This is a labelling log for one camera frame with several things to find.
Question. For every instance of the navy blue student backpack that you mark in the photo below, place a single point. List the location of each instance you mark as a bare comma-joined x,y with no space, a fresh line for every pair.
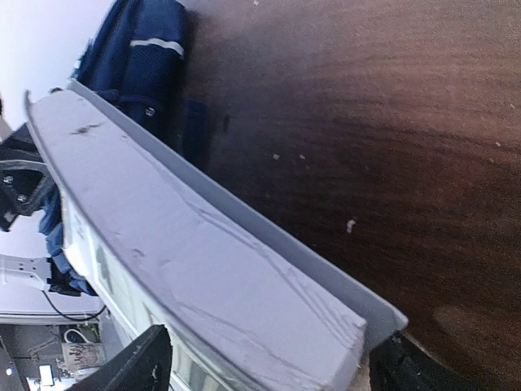
142,81

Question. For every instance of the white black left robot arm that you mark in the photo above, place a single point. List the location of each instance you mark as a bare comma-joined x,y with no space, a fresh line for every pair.
38,284

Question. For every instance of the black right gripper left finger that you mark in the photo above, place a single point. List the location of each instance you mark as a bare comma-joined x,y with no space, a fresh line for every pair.
145,364

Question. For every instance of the black white illustrated book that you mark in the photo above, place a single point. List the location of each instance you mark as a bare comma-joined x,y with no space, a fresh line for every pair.
250,305

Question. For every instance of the patterned ceramic mug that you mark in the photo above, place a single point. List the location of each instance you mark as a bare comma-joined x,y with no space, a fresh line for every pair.
80,353

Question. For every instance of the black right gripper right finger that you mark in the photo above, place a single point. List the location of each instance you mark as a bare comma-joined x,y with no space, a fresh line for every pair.
398,364

